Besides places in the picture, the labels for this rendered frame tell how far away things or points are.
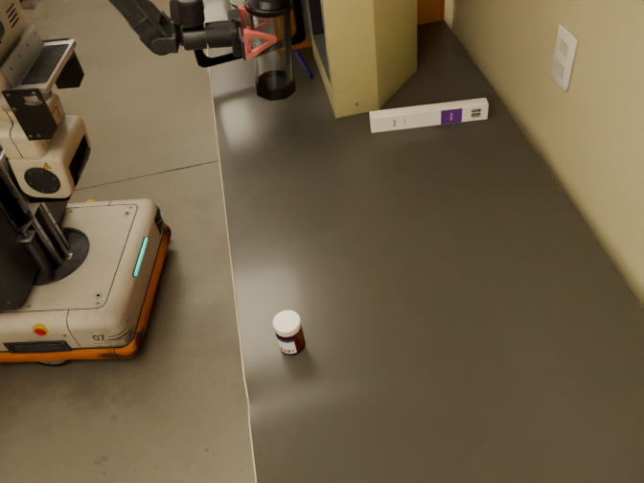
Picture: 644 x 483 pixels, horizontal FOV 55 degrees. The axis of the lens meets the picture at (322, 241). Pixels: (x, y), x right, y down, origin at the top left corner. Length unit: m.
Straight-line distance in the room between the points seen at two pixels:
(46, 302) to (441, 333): 1.55
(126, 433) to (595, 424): 1.58
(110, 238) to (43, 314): 0.37
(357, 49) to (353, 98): 0.13
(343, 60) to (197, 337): 1.26
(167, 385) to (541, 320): 1.47
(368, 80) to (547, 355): 0.77
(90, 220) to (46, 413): 0.72
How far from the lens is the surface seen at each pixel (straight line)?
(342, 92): 1.54
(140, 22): 1.48
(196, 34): 1.48
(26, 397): 2.50
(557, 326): 1.15
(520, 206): 1.33
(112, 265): 2.33
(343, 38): 1.47
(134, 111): 3.59
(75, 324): 2.24
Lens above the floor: 1.86
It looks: 46 degrees down
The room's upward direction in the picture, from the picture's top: 9 degrees counter-clockwise
